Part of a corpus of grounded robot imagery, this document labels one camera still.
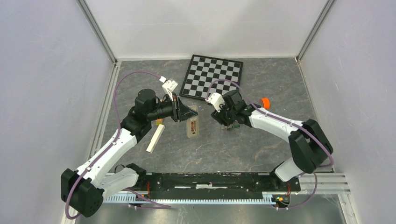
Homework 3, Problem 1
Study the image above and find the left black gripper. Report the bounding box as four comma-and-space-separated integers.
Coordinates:
148, 92, 198, 122

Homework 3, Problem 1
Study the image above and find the beige remote control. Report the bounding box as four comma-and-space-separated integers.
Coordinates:
186, 105, 199, 138

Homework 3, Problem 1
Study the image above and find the gold black AA battery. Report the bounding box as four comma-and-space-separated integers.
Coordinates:
226, 124, 240, 131

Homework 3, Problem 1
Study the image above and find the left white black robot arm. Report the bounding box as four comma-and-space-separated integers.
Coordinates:
61, 89, 198, 219

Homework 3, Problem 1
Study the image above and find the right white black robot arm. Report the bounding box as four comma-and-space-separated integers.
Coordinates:
206, 90, 333, 190

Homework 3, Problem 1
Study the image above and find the yellow green lego stack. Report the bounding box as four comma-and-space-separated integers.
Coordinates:
156, 119, 163, 126

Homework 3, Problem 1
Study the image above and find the orange tape roll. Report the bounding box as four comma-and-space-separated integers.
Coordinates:
260, 98, 270, 110

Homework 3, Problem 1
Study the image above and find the white rectangular bar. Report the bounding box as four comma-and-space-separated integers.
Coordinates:
146, 124, 165, 154

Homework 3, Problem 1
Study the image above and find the black white chessboard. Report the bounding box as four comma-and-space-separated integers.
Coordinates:
179, 55, 243, 100

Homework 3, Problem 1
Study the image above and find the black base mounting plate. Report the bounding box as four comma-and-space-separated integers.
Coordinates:
131, 172, 301, 200

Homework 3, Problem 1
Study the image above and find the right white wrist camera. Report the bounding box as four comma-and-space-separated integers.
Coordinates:
205, 92, 225, 112

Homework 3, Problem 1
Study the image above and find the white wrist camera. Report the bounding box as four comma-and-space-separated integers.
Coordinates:
159, 76, 178, 101
205, 92, 225, 112

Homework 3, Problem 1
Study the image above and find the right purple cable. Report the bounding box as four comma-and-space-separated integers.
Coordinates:
205, 78, 335, 168

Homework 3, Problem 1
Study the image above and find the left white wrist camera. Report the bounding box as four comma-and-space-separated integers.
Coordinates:
159, 76, 178, 101

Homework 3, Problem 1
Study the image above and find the aluminium frame rail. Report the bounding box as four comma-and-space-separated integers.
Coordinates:
298, 173, 351, 195

